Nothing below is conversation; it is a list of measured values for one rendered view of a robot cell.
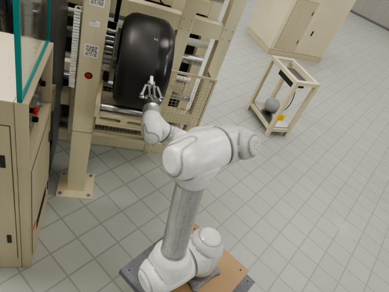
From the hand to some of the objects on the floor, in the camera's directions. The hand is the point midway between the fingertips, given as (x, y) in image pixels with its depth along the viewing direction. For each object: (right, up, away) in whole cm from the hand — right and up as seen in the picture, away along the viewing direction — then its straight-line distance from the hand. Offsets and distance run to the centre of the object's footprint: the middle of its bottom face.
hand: (151, 81), depth 173 cm
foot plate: (-72, -66, +86) cm, 131 cm away
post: (-72, -66, +86) cm, 131 cm away
